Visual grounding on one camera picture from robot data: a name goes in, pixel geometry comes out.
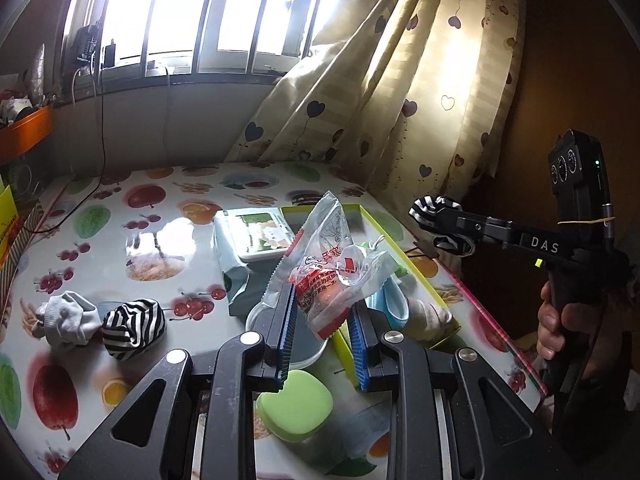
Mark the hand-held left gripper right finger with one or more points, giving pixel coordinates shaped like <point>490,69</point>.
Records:
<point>359,355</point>

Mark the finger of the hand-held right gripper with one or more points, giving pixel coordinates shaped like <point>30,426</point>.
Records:
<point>480,235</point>
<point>465,215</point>

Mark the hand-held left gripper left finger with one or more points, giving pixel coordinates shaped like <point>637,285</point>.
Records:
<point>285,340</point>

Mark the black white striped sock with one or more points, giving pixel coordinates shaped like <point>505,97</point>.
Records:
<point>132,327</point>
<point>425,212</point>

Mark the blue face mask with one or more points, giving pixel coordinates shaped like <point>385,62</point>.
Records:
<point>395,305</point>

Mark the clear red snack packet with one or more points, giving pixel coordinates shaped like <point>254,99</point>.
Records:
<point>325,285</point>

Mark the yellow-green cardboard box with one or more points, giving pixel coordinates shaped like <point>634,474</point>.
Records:
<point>372,220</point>

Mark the person's right hand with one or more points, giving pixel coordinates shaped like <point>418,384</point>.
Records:
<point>552,330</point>

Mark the clear round plastic container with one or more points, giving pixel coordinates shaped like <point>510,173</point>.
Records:
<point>310,350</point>

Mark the black binder clip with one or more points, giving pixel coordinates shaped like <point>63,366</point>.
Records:
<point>427,249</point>

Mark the green rounded plastic case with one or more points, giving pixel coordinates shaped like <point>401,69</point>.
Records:
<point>295,405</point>

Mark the white rolled towel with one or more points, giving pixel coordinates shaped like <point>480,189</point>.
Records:
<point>430,320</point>

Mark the wet wipes pack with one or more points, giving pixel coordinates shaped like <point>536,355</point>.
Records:
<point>255,232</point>

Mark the heart print curtain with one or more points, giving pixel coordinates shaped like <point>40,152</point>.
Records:
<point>400,85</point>

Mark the fruit print tablecloth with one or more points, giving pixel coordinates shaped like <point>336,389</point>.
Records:
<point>165,255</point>

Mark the grey and white sock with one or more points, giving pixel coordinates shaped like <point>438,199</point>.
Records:
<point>70,317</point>

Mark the striped cardboard tray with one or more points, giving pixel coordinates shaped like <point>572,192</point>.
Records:
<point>27,232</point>

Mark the yellow cardboard box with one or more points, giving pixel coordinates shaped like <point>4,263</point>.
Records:
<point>6,225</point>

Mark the clear glass jar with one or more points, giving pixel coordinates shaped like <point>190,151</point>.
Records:
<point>22,177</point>

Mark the orange basket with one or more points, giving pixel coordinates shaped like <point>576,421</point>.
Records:
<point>25,132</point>

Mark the small black charger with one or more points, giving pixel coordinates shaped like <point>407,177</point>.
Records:
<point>109,55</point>

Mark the window with metal bars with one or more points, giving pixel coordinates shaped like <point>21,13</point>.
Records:
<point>200,10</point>

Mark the white plastic bag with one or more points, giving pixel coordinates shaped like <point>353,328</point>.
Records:
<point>12,107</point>

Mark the dark power adapter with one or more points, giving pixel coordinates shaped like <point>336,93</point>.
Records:
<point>85,42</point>

